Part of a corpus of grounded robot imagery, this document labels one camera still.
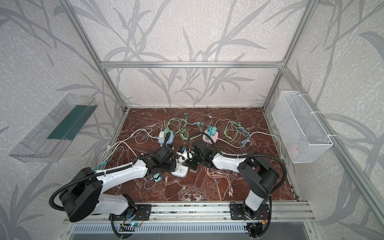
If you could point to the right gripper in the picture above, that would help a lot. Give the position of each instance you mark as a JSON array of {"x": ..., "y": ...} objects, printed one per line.
[{"x": 198, "y": 153}]

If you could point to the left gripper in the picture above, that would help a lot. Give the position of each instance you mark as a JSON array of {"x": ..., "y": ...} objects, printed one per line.
[{"x": 169, "y": 154}]

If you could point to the teal usb charger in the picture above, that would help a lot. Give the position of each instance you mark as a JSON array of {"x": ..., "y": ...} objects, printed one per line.
[{"x": 158, "y": 177}]

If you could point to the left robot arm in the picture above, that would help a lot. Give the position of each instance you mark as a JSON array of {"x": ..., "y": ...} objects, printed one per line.
[{"x": 86, "y": 193}]

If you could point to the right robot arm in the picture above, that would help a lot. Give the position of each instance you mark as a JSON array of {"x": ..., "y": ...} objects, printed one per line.
[{"x": 263, "y": 174}]

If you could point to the blue power strip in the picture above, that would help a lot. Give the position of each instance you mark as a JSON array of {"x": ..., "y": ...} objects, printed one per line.
[{"x": 170, "y": 139}]

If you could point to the clear plastic tray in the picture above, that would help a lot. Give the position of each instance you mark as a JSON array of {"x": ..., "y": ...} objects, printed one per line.
[{"x": 47, "y": 142}]

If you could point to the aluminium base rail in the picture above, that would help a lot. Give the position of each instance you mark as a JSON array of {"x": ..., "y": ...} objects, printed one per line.
[{"x": 193, "y": 212}]

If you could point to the white wire basket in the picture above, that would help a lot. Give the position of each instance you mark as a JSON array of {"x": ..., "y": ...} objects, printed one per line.
[{"x": 302, "y": 133}]

